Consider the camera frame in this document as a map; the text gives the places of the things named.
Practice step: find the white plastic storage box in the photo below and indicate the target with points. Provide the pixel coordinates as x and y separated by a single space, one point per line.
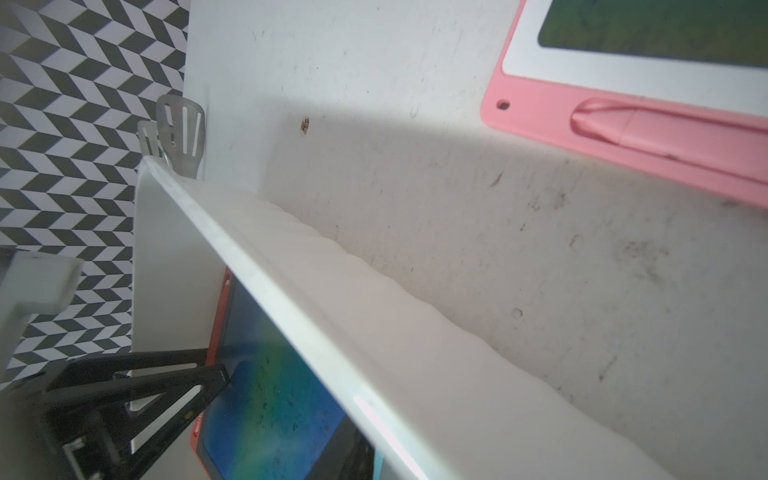
437 400

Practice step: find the metal fork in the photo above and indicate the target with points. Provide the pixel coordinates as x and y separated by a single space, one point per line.
148 135

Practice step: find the slotted metal spatula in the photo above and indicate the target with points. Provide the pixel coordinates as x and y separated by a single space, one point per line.
182 133

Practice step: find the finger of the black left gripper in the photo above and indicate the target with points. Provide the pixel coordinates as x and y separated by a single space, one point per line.
112 416

